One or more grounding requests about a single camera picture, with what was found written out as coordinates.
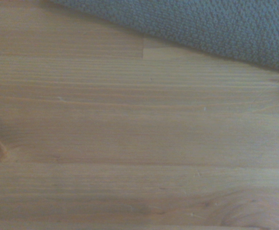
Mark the grey-blue terry towel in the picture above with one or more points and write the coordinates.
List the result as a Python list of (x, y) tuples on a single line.
[(221, 26)]

